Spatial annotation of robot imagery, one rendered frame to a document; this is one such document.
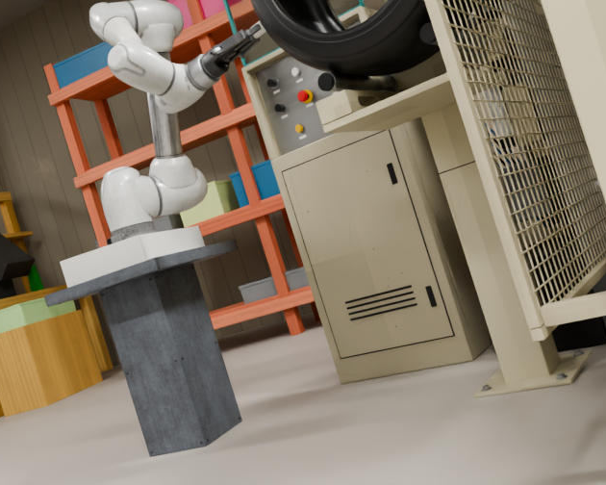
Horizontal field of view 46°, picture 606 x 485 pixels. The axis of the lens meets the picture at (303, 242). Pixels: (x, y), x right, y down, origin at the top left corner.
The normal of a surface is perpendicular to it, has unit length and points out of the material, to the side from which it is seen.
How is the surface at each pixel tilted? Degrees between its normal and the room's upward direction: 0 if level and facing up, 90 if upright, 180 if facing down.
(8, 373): 90
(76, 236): 90
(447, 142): 90
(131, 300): 90
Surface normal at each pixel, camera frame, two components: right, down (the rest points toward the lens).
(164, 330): -0.41, 0.12
